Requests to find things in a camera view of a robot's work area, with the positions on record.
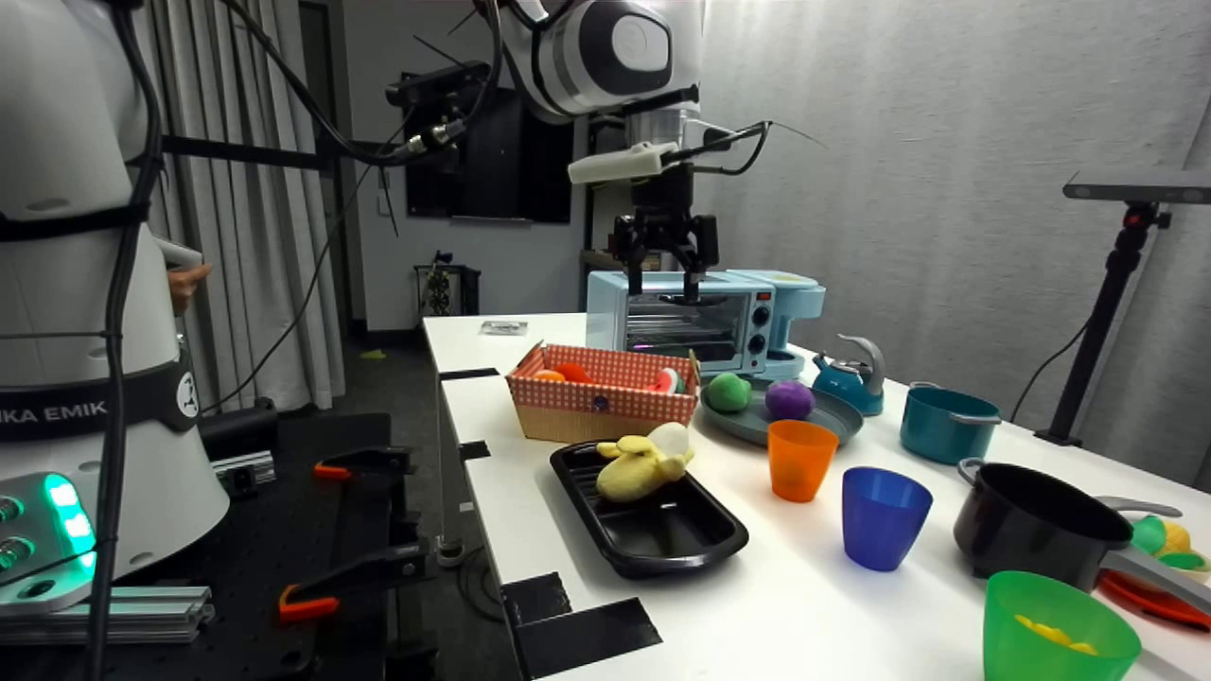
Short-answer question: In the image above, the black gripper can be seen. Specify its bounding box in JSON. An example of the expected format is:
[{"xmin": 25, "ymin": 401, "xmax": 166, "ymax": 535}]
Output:
[{"xmin": 606, "ymin": 163, "xmax": 726, "ymax": 312}]

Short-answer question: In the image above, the orange red peach plush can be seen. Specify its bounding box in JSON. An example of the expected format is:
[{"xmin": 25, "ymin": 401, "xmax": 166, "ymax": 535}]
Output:
[{"xmin": 524, "ymin": 360, "xmax": 596, "ymax": 386}]

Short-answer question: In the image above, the yellow banana plush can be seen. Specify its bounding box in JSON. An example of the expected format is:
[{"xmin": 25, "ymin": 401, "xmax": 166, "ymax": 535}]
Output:
[{"xmin": 593, "ymin": 420, "xmax": 695, "ymax": 507}]

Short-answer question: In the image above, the dark grey plate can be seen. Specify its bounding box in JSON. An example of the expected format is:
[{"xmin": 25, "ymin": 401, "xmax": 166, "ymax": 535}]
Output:
[{"xmin": 692, "ymin": 384, "xmax": 865, "ymax": 452}]

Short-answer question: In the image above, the red toy plate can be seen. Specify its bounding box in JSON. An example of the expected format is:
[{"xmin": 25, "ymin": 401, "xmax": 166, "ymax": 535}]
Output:
[{"xmin": 1093, "ymin": 563, "xmax": 1211, "ymax": 636}]

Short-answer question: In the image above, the operator bare hand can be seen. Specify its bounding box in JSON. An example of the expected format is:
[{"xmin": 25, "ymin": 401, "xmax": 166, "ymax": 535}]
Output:
[{"xmin": 166, "ymin": 261, "xmax": 215, "ymax": 306}]

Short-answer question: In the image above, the light blue toy oven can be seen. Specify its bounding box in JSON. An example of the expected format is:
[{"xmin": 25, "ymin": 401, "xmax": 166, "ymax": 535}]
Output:
[{"xmin": 581, "ymin": 266, "xmax": 828, "ymax": 386}]

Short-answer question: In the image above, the green ball plush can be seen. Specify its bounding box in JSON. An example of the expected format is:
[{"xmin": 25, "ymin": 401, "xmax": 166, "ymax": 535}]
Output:
[{"xmin": 700, "ymin": 370, "xmax": 757, "ymax": 417}]

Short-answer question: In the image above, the purple ball plush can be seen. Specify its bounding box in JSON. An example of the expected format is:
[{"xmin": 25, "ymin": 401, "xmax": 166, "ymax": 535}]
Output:
[{"xmin": 762, "ymin": 379, "xmax": 816, "ymax": 425}]

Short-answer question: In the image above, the teal toy sink faucet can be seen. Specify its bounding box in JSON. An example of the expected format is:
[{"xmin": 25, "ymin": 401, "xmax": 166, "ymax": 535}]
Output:
[{"xmin": 811, "ymin": 335, "xmax": 888, "ymax": 420}]

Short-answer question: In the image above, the small black floor device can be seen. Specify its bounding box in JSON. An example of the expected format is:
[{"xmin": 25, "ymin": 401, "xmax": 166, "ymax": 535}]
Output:
[{"xmin": 413, "ymin": 249, "xmax": 483, "ymax": 318}]

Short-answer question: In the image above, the orange plastic cup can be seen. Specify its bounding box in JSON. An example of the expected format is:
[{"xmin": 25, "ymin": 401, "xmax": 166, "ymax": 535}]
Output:
[{"xmin": 765, "ymin": 417, "xmax": 842, "ymax": 507}]

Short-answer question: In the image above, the black plastic tray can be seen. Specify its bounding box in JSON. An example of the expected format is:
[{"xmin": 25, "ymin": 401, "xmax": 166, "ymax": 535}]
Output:
[{"xmin": 546, "ymin": 435, "xmax": 753, "ymax": 583}]

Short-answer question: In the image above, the teal toy pot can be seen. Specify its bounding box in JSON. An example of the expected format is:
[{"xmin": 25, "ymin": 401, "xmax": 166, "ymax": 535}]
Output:
[{"xmin": 898, "ymin": 384, "xmax": 1006, "ymax": 470}]

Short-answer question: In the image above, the blue plastic cup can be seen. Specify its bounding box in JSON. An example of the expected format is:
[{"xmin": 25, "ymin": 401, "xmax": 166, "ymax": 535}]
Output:
[{"xmin": 841, "ymin": 464, "xmax": 938, "ymax": 574}]

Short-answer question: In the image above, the large black tape patch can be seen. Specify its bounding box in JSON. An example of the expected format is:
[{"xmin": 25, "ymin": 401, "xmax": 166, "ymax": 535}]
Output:
[{"xmin": 509, "ymin": 599, "xmax": 666, "ymax": 681}]

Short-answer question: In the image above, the orange black clamp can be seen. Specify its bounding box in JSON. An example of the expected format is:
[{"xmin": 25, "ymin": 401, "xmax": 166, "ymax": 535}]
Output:
[
  {"xmin": 309, "ymin": 446, "xmax": 413, "ymax": 507},
  {"xmin": 275, "ymin": 541, "xmax": 427, "ymax": 628}
]

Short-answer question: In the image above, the black horizontal bar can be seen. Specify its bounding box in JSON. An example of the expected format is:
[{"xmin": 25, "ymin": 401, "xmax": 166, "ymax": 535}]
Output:
[{"xmin": 161, "ymin": 132, "xmax": 420, "ymax": 172}]

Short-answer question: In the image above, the black tripod stand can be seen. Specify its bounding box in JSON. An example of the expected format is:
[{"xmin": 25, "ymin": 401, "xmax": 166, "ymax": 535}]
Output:
[{"xmin": 1039, "ymin": 201, "xmax": 1168, "ymax": 446}]

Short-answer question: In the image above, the black toy pot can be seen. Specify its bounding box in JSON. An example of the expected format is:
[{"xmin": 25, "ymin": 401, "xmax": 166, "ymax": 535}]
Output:
[{"xmin": 951, "ymin": 459, "xmax": 1135, "ymax": 596}]

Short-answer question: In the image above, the black flat bar on stand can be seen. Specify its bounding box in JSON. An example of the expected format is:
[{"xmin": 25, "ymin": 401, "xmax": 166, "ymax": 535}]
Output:
[{"xmin": 1059, "ymin": 166, "xmax": 1211, "ymax": 210}]

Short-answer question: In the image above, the green plastic cup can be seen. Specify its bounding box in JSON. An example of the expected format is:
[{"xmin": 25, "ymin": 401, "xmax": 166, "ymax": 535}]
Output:
[{"xmin": 979, "ymin": 567, "xmax": 1148, "ymax": 681}]

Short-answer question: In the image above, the green yellow toy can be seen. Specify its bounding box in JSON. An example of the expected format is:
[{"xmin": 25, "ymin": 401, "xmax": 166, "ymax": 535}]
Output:
[{"xmin": 1129, "ymin": 512, "xmax": 1211, "ymax": 574}]

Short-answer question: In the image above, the grey toy knife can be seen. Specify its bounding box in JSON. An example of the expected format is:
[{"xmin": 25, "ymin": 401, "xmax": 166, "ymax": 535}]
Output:
[{"xmin": 1106, "ymin": 546, "xmax": 1211, "ymax": 617}]

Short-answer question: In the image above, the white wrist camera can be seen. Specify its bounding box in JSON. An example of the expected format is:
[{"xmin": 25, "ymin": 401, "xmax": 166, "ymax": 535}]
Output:
[{"xmin": 564, "ymin": 140, "xmax": 683, "ymax": 188}]

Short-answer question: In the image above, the black wall monitor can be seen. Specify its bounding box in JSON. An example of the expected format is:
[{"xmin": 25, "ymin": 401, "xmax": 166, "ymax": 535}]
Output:
[{"xmin": 406, "ymin": 87, "xmax": 579, "ymax": 227}]

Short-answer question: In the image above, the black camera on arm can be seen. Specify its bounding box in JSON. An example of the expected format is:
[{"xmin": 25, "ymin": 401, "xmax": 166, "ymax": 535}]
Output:
[{"xmin": 382, "ymin": 61, "xmax": 498, "ymax": 128}]

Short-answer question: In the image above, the black cable with metal connector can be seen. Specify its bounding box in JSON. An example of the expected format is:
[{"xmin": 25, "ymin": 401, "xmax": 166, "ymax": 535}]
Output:
[{"xmin": 210, "ymin": 0, "xmax": 488, "ymax": 172}]

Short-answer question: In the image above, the thick black cable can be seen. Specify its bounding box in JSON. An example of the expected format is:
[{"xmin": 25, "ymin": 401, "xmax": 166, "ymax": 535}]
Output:
[{"xmin": 74, "ymin": 0, "xmax": 175, "ymax": 681}]

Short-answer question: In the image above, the aluminium profile rail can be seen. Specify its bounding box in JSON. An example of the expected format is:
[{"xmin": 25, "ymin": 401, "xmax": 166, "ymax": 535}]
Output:
[{"xmin": 0, "ymin": 583, "xmax": 220, "ymax": 652}]

